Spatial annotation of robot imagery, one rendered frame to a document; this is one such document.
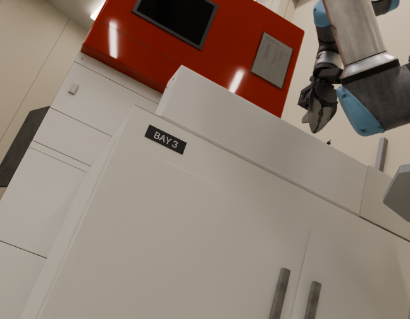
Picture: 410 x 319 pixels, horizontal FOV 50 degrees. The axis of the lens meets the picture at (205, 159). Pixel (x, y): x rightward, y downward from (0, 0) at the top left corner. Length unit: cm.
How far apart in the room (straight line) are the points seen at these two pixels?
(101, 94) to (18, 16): 814
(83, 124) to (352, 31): 97
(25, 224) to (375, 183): 103
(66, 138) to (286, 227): 84
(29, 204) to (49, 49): 825
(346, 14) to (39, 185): 104
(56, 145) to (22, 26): 818
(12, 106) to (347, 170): 824
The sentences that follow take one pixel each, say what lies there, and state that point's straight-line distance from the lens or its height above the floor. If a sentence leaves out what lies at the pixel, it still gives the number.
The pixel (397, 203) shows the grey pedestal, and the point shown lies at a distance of 101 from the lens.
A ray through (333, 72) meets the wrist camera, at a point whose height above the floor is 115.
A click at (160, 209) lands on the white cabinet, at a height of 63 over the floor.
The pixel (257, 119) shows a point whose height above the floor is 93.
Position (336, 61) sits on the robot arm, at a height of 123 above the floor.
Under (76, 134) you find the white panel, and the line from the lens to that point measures 156.
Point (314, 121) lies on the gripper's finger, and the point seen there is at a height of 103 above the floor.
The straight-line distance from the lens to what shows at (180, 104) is 98.
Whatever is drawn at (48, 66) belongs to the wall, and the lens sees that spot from 951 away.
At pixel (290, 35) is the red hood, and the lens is 205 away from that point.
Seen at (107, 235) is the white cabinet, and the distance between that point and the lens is 86.
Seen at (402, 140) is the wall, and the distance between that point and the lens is 354.
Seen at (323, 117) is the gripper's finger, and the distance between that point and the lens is 122.
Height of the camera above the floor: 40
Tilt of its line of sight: 23 degrees up
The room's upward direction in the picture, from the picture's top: 19 degrees clockwise
